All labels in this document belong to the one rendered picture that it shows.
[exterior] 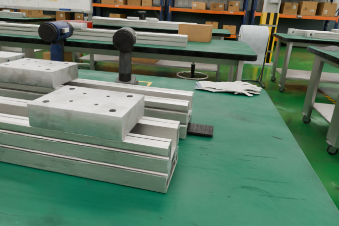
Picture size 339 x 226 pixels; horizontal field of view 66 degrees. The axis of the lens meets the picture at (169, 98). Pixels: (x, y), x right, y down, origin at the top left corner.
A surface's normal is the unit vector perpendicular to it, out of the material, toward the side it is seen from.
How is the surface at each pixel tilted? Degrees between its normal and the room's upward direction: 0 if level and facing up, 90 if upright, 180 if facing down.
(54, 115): 90
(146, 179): 90
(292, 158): 0
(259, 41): 99
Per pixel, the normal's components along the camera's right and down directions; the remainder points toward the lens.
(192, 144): 0.05, -0.94
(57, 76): 0.98, 0.12
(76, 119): -0.22, 0.31
